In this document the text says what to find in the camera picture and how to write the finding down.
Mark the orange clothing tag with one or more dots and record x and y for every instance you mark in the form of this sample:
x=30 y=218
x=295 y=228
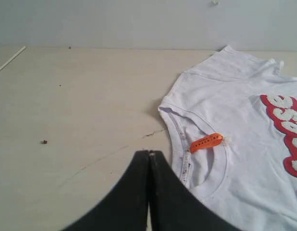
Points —
x=207 y=142

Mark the white stick on table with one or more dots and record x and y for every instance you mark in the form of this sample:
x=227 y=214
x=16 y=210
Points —
x=8 y=54

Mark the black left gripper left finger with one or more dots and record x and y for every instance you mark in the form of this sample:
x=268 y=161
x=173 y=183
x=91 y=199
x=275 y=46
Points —
x=125 y=207

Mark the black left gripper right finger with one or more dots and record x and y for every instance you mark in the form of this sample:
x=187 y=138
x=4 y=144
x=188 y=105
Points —
x=172 y=207

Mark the white t-shirt red lettering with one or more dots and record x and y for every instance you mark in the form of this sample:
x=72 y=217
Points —
x=250 y=179

